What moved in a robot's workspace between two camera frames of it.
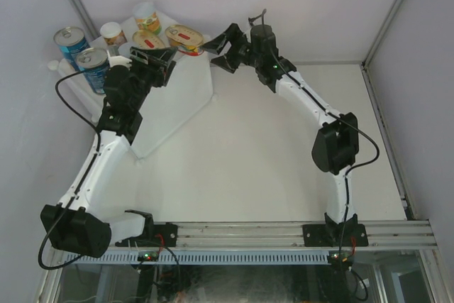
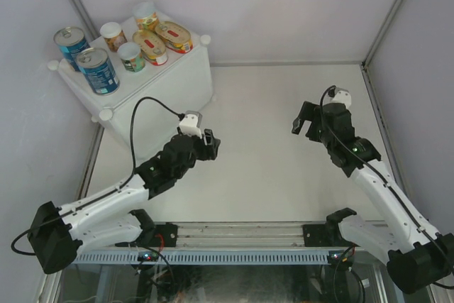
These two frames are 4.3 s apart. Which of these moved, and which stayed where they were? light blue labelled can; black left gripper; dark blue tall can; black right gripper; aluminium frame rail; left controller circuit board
Moved: black left gripper; black right gripper
Stayed: aluminium frame rail; light blue labelled can; left controller circuit board; dark blue tall can
